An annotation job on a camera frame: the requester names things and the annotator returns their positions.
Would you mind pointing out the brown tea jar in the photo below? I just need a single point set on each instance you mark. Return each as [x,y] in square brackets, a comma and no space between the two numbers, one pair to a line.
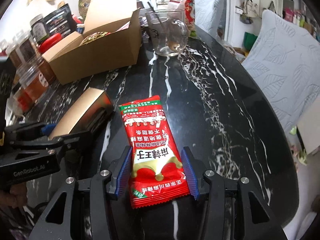
[15,56]

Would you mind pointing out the brown green snack packet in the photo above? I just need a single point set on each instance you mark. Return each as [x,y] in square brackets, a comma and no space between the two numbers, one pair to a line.
[94,37]

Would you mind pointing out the black coffee bag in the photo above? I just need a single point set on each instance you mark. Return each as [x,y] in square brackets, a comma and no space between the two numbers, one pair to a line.
[60,21]

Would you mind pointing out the open cardboard box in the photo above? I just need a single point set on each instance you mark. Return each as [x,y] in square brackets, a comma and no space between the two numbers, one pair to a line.
[70,61]

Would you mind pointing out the dark tea jar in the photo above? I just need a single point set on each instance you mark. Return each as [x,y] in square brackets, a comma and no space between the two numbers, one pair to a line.
[27,47]

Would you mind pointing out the glass mug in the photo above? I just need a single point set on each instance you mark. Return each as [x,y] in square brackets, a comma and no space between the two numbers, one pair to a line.
[168,31]

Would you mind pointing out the clear jar orange content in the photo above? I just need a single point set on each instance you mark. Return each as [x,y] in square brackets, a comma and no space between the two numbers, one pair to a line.
[33,81]

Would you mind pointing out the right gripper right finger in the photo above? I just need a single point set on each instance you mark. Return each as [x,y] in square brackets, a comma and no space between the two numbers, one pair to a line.
[191,172]

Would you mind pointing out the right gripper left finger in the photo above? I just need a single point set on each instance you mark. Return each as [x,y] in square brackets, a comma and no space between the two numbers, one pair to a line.
[123,171]

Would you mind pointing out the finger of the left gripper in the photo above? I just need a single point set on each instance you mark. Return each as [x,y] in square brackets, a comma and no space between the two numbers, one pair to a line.
[47,130]
[64,143]

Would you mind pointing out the person left hand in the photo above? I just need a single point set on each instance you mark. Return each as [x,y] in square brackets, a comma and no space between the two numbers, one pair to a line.
[16,197]

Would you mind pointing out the canvas tote bag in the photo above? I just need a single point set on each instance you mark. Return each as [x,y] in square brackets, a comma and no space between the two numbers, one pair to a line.
[250,11]

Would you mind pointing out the tan small box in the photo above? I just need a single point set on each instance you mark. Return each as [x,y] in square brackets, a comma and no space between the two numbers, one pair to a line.
[86,114]

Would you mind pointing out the red cylinder can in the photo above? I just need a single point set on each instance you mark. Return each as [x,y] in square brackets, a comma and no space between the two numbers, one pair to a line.
[50,42]

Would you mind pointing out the light blue chair cushion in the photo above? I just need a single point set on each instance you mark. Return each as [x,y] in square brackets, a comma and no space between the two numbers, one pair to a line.
[284,62]

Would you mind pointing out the red spicy strip packet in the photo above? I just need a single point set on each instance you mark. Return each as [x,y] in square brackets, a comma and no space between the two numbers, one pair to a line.
[157,174]

